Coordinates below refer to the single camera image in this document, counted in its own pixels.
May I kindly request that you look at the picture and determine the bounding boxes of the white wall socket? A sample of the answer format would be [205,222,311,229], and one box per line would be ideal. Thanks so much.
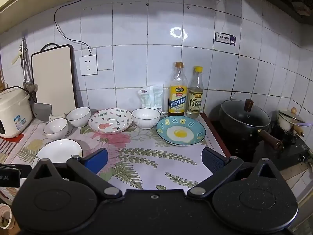
[79,54,98,76]

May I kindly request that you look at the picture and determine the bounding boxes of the beige patterned cup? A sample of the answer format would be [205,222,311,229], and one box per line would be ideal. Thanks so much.
[0,204,13,230]

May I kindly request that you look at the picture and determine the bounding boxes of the small cream lidded pot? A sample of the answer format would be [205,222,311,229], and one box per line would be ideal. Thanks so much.
[277,107,306,138]

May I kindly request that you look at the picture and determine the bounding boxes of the hanging metal ladle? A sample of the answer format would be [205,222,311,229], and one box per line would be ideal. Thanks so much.
[21,38,39,94]

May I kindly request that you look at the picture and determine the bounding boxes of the steel cleaver pale handle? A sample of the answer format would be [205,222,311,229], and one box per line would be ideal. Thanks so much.
[33,103,67,122]

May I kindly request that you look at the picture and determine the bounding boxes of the black lidded wok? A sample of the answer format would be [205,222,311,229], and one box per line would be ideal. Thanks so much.
[219,99,285,152]

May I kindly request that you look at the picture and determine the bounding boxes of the cooking wine bottle yellow label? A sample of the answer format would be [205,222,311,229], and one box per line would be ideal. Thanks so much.
[168,62,188,117]

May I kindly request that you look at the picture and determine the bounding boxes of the bunny print plate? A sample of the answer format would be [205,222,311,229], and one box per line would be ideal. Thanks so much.
[88,108,134,135]

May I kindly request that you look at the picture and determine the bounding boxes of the black power cable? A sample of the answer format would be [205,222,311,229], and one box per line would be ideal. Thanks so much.
[53,0,223,56]

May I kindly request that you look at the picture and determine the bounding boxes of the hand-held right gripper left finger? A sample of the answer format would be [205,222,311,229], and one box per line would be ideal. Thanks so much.
[26,147,123,201]

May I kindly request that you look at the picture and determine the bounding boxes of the cream rice cooker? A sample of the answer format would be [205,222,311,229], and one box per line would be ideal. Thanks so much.
[0,86,33,139]

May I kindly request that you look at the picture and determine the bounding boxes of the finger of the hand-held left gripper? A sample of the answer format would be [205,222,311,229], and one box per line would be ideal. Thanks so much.
[19,164,34,178]

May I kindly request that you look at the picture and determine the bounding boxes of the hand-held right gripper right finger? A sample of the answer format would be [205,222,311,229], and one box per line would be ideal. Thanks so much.
[187,147,287,199]

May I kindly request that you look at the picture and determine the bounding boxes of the white ribbed bowl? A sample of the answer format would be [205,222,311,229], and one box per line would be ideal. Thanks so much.
[43,118,69,141]
[67,107,91,128]
[131,108,161,130]

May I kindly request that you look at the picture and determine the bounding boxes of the floral tablecloth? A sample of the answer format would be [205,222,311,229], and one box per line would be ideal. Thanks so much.
[0,113,228,192]

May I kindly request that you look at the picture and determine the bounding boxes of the black gas stove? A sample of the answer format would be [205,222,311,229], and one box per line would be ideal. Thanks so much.
[208,113,311,170]

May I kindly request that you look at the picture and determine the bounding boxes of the cream cutting board black rim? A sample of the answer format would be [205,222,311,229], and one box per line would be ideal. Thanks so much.
[31,43,78,118]

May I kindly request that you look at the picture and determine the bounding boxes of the blue white wall sticker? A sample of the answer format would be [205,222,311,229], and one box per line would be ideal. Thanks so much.
[214,32,236,47]

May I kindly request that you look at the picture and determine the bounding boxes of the cream handled peeler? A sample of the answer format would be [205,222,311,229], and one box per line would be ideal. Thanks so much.
[11,50,23,65]

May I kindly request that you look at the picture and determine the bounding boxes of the plain white plate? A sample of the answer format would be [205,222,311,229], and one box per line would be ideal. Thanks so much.
[33,139,84,169]

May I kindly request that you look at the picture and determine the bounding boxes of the clear vinegar bottle yellow cap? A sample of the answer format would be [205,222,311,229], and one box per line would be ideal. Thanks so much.
[186,66,204,117]

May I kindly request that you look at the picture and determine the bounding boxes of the blue fried egg plate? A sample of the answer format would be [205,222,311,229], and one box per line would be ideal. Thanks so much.
[156,116,206,146]

